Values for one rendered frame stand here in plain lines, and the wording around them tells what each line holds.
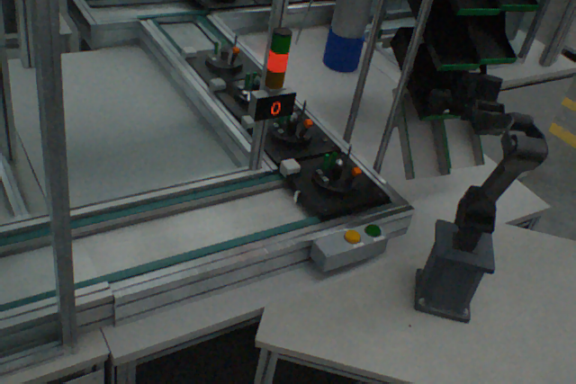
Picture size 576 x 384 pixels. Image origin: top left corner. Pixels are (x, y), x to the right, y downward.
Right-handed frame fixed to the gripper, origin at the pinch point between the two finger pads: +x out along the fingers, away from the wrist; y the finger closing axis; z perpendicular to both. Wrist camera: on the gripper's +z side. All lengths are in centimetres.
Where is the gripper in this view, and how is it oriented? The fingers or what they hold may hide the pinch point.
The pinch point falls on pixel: (451, 98)
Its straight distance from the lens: 183.3
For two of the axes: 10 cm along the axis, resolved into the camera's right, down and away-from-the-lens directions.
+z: 1.4, -9.2, -3.7
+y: -9.5, -0.2, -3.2
